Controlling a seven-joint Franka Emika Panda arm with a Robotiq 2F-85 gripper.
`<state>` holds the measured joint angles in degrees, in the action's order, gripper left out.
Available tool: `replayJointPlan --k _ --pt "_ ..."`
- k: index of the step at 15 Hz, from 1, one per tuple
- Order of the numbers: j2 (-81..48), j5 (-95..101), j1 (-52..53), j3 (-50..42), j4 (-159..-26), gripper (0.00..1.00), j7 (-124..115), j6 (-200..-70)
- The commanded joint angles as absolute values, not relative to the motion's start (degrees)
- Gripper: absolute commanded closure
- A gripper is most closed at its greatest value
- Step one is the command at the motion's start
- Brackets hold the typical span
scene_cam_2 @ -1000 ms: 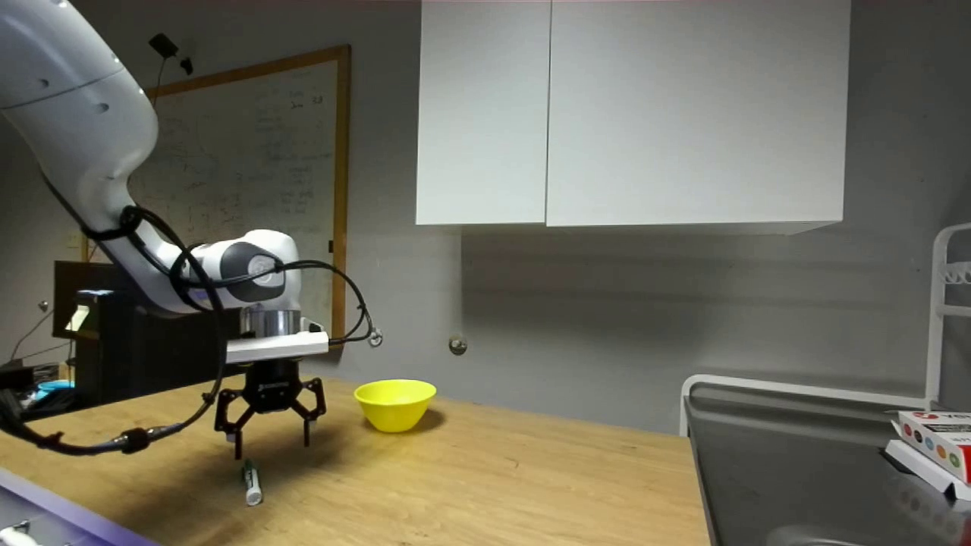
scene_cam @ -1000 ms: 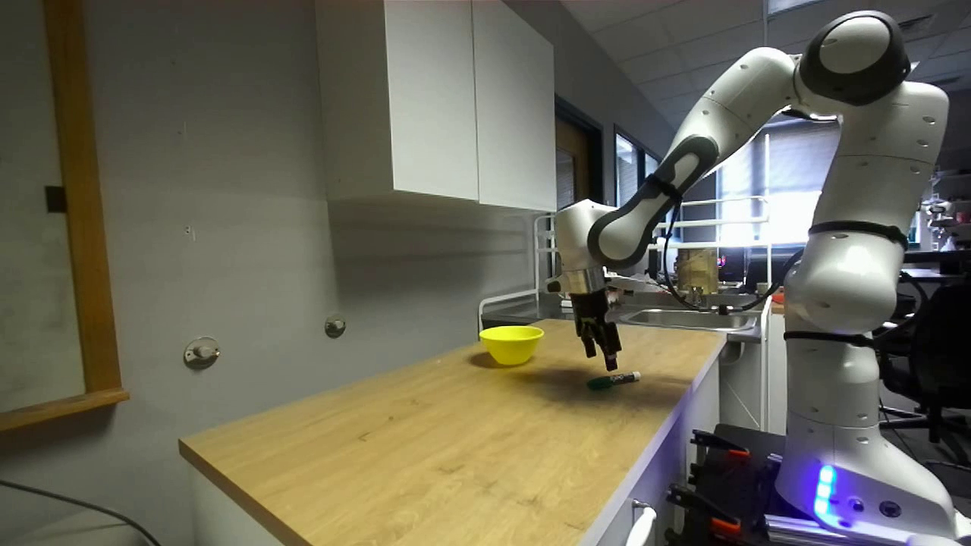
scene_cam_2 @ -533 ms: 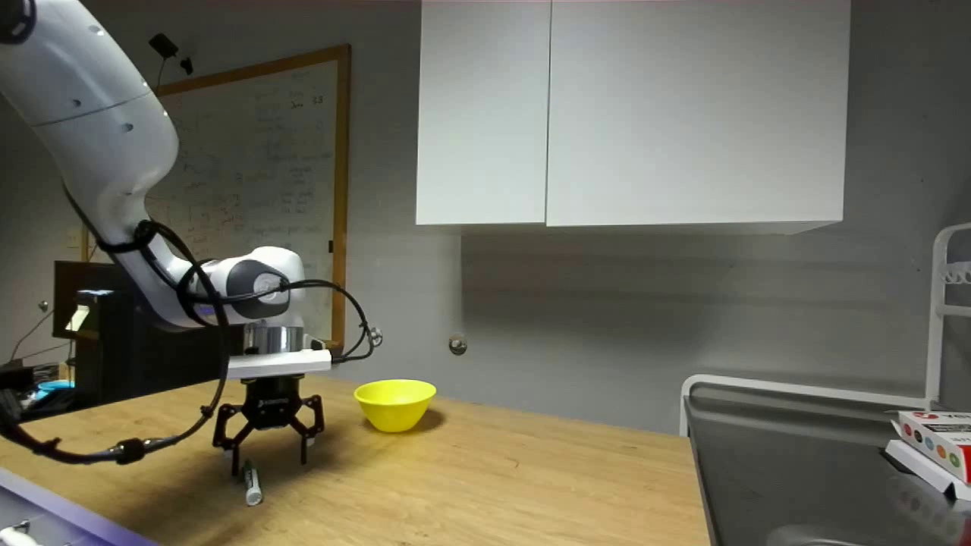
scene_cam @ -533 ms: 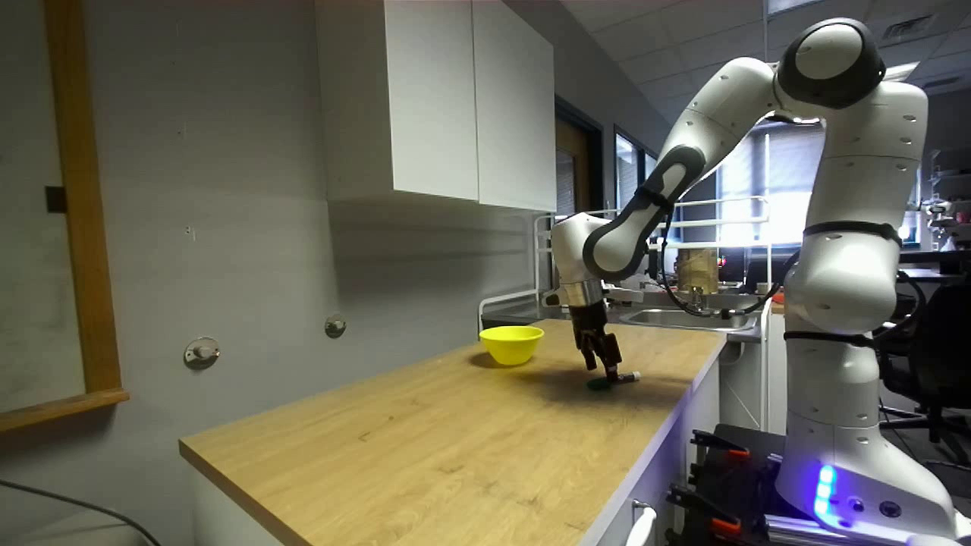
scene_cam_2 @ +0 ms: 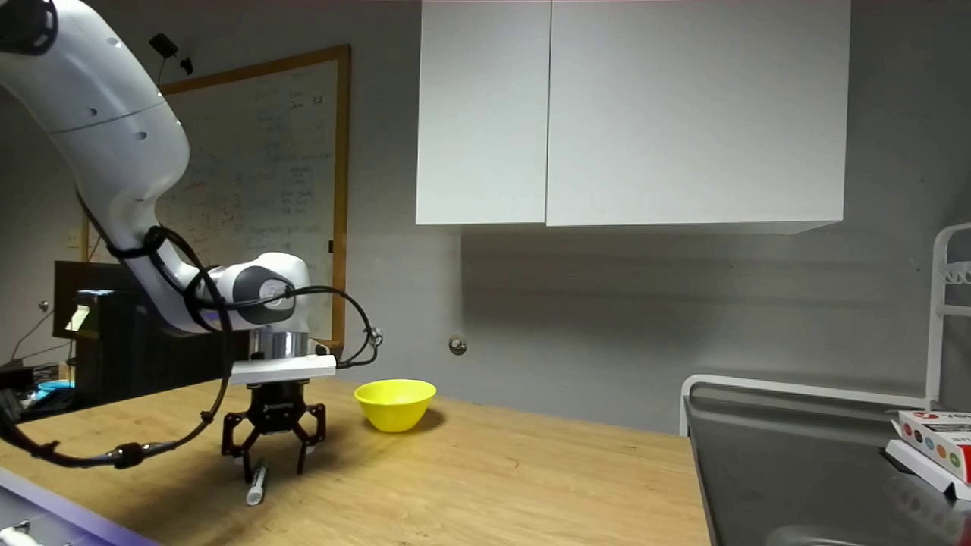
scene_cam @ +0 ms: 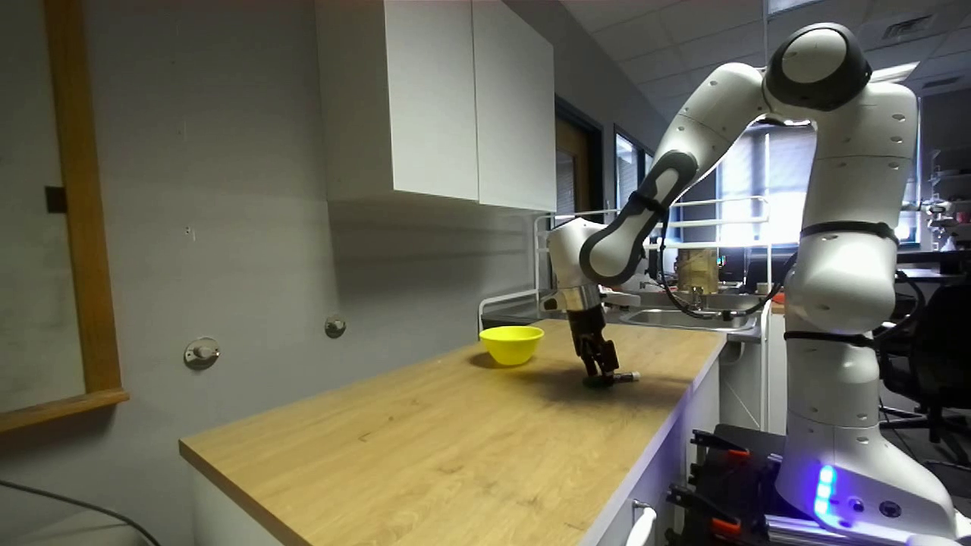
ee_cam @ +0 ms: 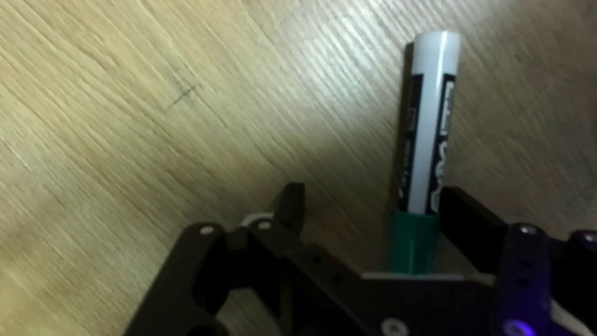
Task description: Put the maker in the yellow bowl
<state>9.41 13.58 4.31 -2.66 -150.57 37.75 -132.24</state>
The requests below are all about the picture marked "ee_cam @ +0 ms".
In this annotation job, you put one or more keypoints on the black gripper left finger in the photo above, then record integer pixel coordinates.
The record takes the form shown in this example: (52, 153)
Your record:
(262, 280)

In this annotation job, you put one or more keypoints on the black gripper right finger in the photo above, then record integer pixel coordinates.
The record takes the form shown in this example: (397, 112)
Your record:
(529, 280)

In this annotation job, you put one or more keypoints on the white marker with green cap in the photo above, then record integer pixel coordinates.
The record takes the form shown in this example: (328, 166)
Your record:
(430, 123)

